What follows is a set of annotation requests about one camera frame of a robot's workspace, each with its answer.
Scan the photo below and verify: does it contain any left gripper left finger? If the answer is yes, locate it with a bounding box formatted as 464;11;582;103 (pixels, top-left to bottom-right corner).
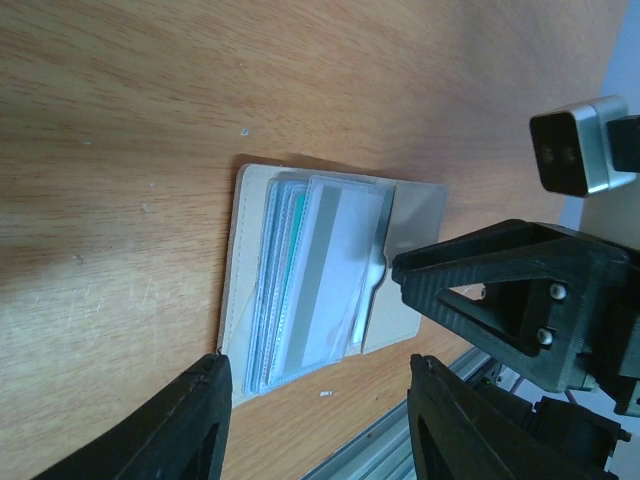
37;353;232;479

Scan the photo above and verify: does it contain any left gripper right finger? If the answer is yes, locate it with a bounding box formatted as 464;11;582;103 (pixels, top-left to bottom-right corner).
407;354;600;479

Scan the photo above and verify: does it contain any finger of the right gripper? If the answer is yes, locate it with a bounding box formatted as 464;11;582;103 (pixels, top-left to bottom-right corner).
392;219;615;392

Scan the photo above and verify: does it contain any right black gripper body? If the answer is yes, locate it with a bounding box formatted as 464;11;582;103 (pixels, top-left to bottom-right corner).
569;239;639;415

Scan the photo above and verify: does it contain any beige card holder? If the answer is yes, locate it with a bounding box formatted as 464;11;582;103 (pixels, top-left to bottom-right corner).
218;163;447;405

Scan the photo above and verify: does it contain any grey striped card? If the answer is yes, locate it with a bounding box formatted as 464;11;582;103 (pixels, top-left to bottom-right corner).
261;176;394;390

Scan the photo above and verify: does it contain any teal card in holder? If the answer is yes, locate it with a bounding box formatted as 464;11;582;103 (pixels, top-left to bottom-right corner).
282;190;306;295

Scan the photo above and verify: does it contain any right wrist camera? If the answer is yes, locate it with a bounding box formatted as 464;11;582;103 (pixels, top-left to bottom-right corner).
529;96;639;198

